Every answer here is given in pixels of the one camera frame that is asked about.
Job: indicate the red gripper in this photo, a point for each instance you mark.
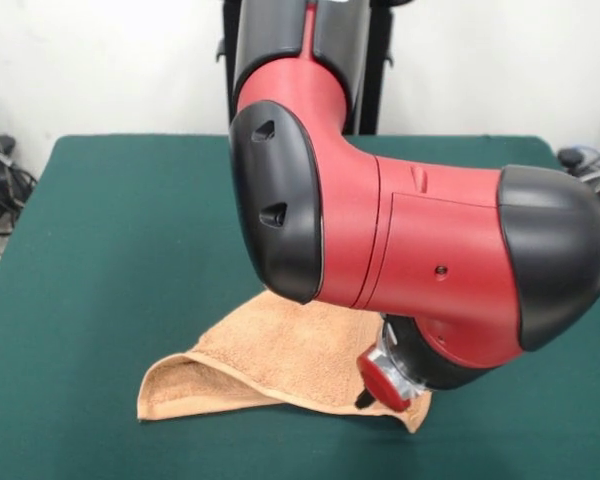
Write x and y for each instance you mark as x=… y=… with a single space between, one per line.
x=382 y=385

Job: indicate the peach terry towel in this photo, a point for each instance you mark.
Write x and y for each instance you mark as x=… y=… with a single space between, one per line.
x=280 y=350

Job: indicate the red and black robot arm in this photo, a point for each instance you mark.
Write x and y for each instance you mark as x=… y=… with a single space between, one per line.
x=405 y=240

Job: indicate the dark green table cloth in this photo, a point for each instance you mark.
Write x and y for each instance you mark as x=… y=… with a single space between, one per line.
x=105 y=225

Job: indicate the black power adapter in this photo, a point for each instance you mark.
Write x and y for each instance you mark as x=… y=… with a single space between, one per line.
x=571 y=157
x=1 y=143

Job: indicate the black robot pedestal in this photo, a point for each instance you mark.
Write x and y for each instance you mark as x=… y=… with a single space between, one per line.
x=375 y=65

